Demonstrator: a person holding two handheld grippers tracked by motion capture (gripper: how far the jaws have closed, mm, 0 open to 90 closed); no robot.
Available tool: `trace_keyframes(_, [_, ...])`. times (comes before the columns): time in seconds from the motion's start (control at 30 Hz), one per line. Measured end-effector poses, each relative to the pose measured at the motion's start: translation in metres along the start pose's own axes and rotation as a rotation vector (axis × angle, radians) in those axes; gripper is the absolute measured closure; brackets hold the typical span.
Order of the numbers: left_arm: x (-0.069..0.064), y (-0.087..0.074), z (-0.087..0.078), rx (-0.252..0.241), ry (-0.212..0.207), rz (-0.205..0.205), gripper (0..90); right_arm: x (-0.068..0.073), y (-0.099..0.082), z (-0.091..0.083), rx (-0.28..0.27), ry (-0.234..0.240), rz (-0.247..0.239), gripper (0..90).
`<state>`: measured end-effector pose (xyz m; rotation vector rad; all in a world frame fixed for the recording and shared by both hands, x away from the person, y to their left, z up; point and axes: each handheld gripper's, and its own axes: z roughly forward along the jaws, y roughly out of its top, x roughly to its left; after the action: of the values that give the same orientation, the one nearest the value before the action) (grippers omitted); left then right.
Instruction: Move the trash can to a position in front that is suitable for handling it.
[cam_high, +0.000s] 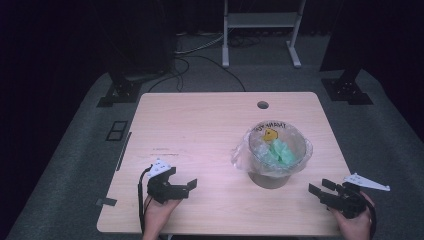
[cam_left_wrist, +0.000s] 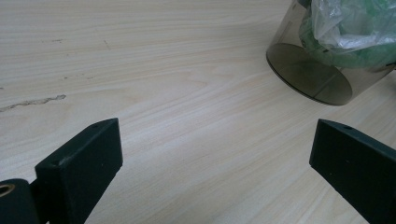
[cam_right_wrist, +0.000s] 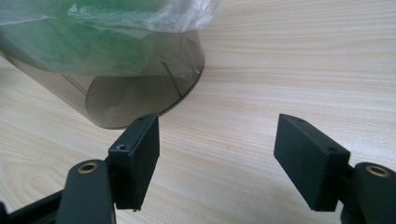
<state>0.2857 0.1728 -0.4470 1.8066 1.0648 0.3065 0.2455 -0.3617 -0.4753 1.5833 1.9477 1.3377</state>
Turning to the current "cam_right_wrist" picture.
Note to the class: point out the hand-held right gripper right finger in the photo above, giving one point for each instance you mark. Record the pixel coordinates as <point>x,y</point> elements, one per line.
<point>308,161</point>

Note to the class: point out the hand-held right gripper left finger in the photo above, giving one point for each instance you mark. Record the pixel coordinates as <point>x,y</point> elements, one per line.
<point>135,168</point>

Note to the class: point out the transparent grey plastic bin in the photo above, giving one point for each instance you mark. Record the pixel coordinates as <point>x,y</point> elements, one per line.
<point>130,96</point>

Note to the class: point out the clear plastic bag green contents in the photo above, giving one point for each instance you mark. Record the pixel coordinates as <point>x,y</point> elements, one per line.
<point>77,37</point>

